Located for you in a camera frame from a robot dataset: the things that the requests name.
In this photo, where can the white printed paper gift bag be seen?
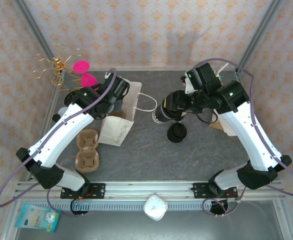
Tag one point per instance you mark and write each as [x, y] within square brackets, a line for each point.
[114, 130]

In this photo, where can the paper cup with black sleeve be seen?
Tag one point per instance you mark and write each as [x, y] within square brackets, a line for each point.
[161, 117]

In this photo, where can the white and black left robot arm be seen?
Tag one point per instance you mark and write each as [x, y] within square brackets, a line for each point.
[59, 135]

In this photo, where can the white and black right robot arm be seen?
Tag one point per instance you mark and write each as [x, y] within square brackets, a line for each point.
[251, 140]

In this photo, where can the long white wrapped straw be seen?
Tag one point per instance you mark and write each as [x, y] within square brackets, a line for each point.
[224, 67]

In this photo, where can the pink plastic wine glass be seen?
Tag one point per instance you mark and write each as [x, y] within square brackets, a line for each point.
[81, 67]

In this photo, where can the yellow tin can white lid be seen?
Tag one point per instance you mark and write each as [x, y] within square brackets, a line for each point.
[62, 110]

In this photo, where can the white paper napkin stack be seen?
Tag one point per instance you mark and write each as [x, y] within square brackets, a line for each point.
[230, 128]

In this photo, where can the small dark bottle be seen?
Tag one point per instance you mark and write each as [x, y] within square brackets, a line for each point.
[55, 117]

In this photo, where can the stack of black cup lids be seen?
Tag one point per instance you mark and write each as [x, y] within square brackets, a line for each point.
[177, 133]

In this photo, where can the white square clock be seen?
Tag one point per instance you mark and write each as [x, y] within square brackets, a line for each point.
[155, 207]

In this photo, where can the aluminium table back rail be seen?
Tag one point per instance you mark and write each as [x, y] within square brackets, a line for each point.
[161, 68]

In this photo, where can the aluminium frame post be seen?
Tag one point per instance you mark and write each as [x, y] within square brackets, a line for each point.
[259, 35]
[37, 35]

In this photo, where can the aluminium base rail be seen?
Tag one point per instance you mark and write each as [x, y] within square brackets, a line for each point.
[136, 190]

